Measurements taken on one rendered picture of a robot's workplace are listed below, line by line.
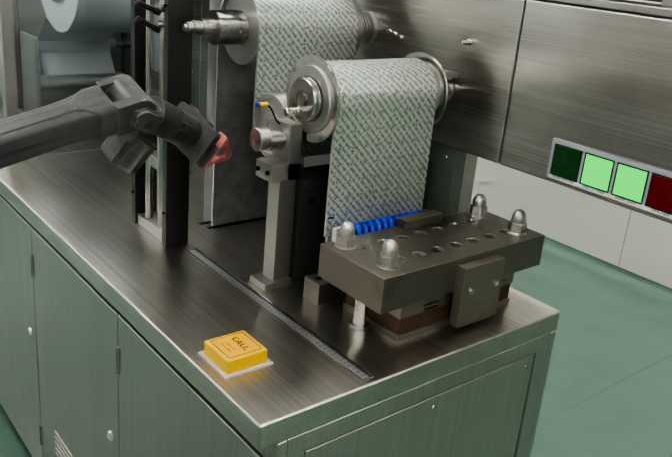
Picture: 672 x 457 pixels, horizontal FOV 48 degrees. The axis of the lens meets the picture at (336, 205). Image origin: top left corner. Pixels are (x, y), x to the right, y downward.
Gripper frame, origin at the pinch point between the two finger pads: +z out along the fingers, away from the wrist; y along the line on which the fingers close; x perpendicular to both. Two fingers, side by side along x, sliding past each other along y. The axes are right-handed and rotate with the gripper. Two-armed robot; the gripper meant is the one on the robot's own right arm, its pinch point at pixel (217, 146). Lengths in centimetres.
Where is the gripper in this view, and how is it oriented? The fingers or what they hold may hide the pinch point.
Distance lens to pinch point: 137.5
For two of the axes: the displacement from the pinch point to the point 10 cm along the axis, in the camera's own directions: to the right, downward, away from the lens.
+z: 4.0, 1.9, 9.0
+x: 6.3, -7.7, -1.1
